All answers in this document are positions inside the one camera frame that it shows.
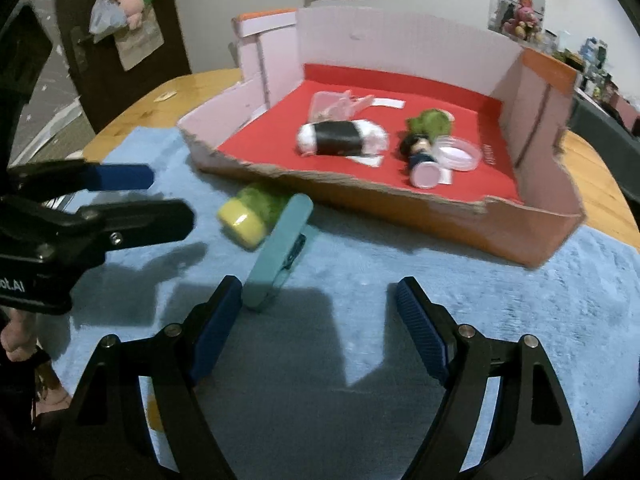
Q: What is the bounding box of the pink clothes peg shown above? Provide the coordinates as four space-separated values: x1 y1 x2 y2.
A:
323 91 374 122

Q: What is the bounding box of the small clear plastic box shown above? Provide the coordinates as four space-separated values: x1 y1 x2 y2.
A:
308 91 350 122

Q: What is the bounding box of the green yarn bundle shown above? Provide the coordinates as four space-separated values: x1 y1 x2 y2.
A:
406 108 454 143

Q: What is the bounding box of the black white sock roll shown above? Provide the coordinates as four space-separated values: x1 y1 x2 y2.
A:
296 119 390 157

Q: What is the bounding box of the dark cloth side table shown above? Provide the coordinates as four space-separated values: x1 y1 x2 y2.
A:
544 44 640 201

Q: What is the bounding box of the small paper scrap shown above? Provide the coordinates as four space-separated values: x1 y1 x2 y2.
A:
154 90 177 103

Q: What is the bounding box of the person's left hand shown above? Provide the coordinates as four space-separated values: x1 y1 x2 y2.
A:
0 306 74 418

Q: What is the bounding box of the light blue fluffy towel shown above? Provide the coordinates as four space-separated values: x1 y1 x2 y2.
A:
38 128 639 479

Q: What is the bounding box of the round clear plastic lid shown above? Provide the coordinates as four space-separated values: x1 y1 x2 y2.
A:
433 136 482 172

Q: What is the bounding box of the orange cardboard box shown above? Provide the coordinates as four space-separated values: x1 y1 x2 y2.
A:
178 6 585 268

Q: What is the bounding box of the teal clothes peg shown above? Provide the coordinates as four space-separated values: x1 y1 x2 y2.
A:
242 193 318 310

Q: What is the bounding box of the pink bunny plush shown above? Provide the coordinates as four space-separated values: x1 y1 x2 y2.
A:
501 0 540 41

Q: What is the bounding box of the pink yellow small figurine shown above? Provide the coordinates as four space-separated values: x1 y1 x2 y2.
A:
146 394 164 434

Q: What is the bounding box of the dark wooden door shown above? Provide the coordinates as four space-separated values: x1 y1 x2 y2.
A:
55 0 191 132

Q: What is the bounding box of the black haired doll figurine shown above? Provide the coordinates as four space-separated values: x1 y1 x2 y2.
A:
399 133 442 190

